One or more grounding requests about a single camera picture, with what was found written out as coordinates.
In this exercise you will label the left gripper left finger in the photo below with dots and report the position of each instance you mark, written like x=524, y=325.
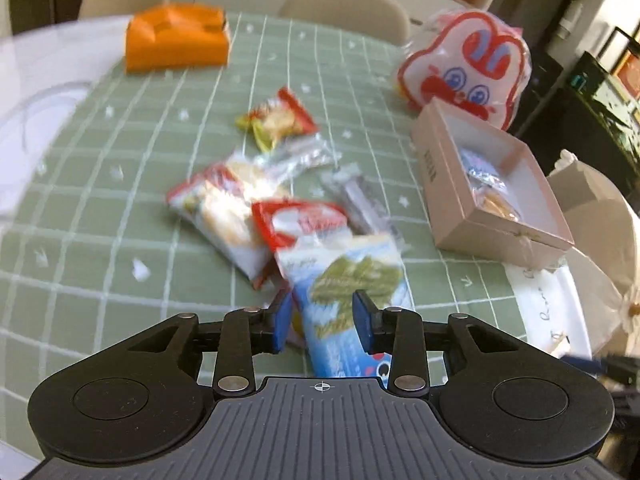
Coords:
x=245, y=333

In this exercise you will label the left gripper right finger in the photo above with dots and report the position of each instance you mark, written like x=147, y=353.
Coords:
x=399, y=333

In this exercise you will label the blue seaweed snack packet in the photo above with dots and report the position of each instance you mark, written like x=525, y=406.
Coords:
x=323, y=276

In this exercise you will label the red white snack packet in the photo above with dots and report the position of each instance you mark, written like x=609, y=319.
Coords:
x=283, y=222

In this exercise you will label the clear silver wafer packet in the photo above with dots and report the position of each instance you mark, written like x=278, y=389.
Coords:
x=366, y=213

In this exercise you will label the rice cracker packet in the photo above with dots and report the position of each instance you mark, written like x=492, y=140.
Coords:
x=218, y=201

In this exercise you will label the red cartoon snack packet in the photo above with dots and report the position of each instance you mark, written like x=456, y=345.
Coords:
x=276, y=119

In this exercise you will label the pink cardboard box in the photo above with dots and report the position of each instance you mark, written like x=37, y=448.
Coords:
x=539, y=240

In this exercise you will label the small cookie packet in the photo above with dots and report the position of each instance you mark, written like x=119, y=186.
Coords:
x=489, y=189

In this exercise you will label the green grid tablecloth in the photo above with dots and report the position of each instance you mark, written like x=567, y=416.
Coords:
x=90, y=253

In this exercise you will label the beige chair with flower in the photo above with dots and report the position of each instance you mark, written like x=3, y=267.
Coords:
x=605, y=260

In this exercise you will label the rabbit face snack bag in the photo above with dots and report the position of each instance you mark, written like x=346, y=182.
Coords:
x=470, y=59

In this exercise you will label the fish tank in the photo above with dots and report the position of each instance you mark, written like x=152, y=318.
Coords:
x=600, y=124

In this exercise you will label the orange tissue box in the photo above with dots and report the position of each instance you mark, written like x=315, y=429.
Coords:
x=177, y=35

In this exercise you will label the beige chair middle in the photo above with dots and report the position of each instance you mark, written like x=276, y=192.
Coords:
x=381, y=19

